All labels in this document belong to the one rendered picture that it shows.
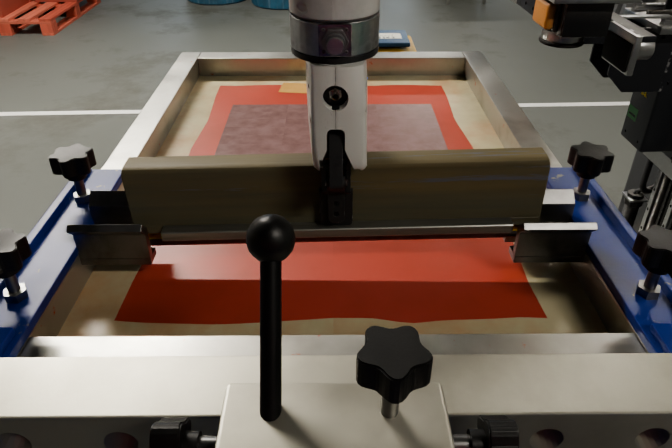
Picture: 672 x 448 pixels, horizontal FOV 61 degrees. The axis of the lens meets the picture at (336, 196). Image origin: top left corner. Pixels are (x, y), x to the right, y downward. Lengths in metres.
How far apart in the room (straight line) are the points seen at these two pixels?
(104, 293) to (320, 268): 0.22
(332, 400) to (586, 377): 0.18
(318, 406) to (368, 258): 0.31
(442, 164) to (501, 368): 0.21
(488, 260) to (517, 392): 0.26
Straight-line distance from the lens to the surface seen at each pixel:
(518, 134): 0.85
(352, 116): 0.48
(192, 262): 0.64
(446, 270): 0.62
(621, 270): 0.60
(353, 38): 0.47
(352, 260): 0.62
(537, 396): 0.41
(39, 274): 0.60
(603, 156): 0.66
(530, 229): 0.58
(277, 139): 0.88
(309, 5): 0.46
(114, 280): 0.64
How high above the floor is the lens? 1.34
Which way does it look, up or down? 32 degrees down
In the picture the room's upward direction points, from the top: straight up
